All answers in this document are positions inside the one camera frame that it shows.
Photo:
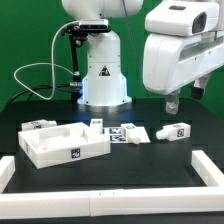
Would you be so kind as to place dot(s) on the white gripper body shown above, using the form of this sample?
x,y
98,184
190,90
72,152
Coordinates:
x,y
186,42

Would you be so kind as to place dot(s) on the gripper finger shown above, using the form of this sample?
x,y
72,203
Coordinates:
x,y
172,104
199,87

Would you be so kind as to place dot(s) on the white square tabletop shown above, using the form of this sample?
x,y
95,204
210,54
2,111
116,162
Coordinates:
x,y
63,144

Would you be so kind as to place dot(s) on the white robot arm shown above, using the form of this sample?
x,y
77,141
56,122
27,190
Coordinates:
x,y
104,86

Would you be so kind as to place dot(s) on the white marker sheet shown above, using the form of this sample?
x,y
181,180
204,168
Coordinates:
x,y
114,134

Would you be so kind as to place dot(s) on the white U-shaped obstacle fence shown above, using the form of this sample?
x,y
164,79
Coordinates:
x,y
209,198

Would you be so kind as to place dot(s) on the black camera on stand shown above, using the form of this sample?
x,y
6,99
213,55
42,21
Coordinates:
x,y
87,26

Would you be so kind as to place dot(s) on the black camera stand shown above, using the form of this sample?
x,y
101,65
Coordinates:
x,y
76,66

